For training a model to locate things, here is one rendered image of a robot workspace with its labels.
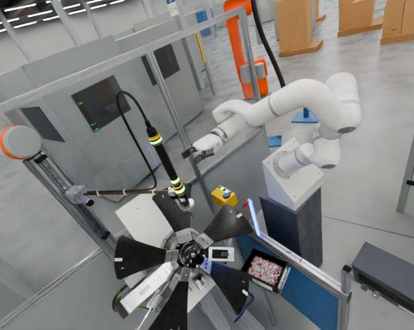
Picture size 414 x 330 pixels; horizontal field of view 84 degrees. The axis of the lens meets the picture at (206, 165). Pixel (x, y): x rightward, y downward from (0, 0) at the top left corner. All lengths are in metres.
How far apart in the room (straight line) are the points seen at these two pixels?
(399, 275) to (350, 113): 0.56
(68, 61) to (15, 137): 2.38
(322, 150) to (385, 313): 1.48
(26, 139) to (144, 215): 0.69
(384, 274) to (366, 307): 1.32
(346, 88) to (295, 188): 0.81
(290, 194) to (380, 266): 0.67
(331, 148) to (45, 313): 2.00
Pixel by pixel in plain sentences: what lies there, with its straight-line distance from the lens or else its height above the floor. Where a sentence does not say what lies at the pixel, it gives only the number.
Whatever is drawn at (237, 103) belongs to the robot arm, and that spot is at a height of 1.78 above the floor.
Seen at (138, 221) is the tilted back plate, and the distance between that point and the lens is 1.43.
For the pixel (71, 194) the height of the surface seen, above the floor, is 1.57.
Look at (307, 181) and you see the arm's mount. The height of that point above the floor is 1.04.
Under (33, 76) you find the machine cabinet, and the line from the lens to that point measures 3.45.
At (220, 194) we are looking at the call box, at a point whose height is 1.07.
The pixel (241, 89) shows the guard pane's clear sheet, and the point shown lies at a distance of 2.12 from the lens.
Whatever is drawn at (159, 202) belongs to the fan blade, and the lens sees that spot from 1.26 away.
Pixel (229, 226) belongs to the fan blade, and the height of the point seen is 1.17.
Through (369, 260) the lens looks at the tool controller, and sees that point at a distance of 1.08.
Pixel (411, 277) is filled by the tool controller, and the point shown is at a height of 1.24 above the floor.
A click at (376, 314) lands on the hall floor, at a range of 2.36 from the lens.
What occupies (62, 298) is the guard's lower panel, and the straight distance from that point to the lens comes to 2.05.
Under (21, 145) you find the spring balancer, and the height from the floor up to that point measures 1.88.
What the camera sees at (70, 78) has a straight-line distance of 1.49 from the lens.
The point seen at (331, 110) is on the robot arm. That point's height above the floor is 1.75.
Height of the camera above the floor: 2.14
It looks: 33 degrees down
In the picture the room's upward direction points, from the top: 20 degrees counter-clockwise
